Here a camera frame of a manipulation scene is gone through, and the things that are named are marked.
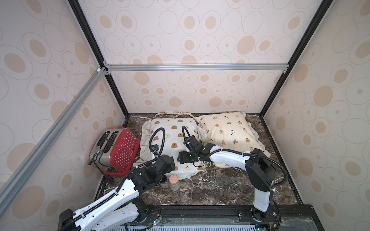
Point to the red and silver toaster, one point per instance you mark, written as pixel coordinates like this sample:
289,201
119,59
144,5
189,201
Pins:
114,152

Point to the silver horizontal back rail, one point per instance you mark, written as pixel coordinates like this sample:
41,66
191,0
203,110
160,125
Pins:
195,67

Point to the white bear print pillow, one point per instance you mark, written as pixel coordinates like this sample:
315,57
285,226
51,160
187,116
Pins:
173,144

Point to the black vertical frame post right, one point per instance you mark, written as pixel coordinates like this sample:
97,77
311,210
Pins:
307,36

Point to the black vertical frame post left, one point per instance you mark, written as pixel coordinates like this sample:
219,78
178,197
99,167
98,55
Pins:
85,27

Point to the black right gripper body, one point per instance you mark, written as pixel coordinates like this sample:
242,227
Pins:
185,156

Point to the cream animal print pillow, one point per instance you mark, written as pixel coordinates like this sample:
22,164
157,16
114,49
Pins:
229,130

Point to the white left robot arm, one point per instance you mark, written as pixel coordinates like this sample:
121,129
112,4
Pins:
122,204

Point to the black vertical frame post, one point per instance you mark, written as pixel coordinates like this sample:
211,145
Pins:
85,27
307,36

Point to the silver diagonal left rail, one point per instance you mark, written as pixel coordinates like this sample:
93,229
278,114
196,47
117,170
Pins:
30,164

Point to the pink lid spice jar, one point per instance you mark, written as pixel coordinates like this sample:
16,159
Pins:
174,183

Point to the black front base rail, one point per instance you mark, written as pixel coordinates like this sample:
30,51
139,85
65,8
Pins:
204,218

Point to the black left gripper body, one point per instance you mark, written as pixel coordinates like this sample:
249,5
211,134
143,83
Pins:
171,167

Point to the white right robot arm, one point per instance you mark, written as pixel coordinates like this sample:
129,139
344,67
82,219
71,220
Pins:
265,174

